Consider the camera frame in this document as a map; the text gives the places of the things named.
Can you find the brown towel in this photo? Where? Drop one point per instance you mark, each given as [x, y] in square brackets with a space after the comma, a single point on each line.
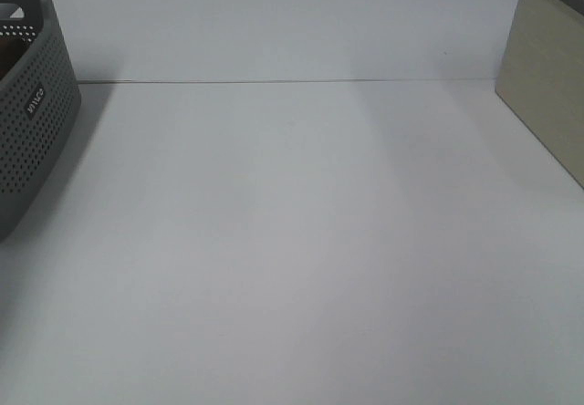
[11, 50]

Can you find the grey perforated plastic basket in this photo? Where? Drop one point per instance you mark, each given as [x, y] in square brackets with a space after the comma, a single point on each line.
[40, 101]

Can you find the beige fabric storage box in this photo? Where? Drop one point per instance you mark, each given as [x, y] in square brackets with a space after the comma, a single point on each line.
[541, 76]

